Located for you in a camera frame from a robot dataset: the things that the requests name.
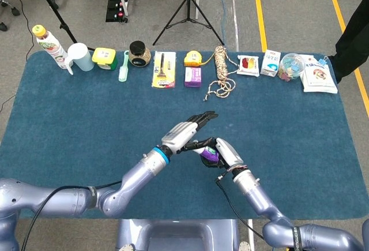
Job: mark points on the black tripod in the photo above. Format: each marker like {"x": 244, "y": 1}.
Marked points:
{"x": 188, "y": 3}

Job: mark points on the white red yellow snack packet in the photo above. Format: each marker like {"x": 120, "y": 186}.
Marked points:
{"x": 248, "y": 65}

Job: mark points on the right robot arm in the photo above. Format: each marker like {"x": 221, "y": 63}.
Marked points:
{"x": 259, "y": 199}

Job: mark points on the blue carpet table mat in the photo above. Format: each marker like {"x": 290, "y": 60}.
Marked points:
{"x": 86, "y": 118}

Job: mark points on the clear tub of binder clips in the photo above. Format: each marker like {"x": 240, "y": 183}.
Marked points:
{"x": 291, "y": 65}

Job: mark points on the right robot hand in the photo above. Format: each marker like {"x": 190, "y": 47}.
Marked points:
{"x": 229, "y": 153}

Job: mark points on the yellow tape measure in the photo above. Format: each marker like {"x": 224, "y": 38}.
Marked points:
{"x": 193, "y": 59}

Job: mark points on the purple box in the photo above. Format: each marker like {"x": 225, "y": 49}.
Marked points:
{"x": 192, "y": 78}

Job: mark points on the white plastic bottle cap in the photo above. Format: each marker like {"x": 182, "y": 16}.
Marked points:
{"x": 199, "y": 150}

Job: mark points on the white printed bag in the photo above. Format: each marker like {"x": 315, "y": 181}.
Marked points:
{"x": 318, "y": 78}

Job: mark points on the glass jar with black lid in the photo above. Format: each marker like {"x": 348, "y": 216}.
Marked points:
{"x": 138, "y": 56}

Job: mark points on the razor in yellow package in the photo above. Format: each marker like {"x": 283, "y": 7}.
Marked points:
{"x": 162, "y": 75}

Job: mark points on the yellow-capped drink bottle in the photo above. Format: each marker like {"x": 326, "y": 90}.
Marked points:
{"x": 53, "y": 49}

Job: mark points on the green box with yellow lid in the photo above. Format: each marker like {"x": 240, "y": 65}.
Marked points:
{"x": 104, "y": 57}

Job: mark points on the blue grey robot torso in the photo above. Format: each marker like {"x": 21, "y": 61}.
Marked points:
{"x": 178, "y": 233}

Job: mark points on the mint green brush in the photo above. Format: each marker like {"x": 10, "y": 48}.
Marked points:
{"x": 124, "y": 72}

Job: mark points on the purple toothpaste tube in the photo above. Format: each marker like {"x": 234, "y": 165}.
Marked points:
{"x": 210, "y": 155}

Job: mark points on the black chair casters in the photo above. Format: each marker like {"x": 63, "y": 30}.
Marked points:
{"x": 13, "y": 10}

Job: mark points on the black slanted light stand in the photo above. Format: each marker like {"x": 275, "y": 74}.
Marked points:
{"x": 52, "y": 5}

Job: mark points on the white and blue carton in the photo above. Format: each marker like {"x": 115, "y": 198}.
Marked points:
{"x": 269, "y": 65}

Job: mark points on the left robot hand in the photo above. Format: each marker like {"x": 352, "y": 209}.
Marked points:
{"x": 178, "y": 135}

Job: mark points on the person in dark trousers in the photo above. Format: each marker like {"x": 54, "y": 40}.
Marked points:
{"x": 354, "y": 46}

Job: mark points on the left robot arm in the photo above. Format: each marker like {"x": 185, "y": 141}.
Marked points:
{"x": 138, "y": 173}

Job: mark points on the black power strip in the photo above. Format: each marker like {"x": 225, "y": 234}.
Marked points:
{"x": 115, "y": 8}

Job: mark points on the blue binder clip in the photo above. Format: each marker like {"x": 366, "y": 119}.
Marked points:
{"x": 322, "y": 62}

